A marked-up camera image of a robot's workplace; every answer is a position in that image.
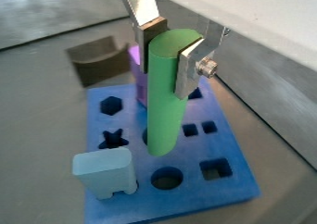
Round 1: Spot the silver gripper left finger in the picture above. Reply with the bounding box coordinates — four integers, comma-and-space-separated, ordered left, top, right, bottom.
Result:
123, 0, 167, 73

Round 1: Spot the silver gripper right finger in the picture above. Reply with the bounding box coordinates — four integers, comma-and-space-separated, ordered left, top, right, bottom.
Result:
175, 18, 226, 99

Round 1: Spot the green cylinder peg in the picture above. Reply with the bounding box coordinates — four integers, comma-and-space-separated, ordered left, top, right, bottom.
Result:
147, 29, 201, 156

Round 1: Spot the black curved fixture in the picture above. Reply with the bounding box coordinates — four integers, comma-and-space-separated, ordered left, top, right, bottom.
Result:
66, 36, 130, 87

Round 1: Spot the light blue oval peg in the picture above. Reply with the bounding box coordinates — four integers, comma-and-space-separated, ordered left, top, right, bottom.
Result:
72, 147, 138, 200

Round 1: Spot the purple pentagon peg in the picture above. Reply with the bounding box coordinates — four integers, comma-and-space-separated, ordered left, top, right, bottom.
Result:
129, 45, 147, 106

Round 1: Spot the blue shape-sorting block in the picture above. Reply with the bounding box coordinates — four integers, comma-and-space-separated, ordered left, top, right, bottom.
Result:
84, 80, 260, 224

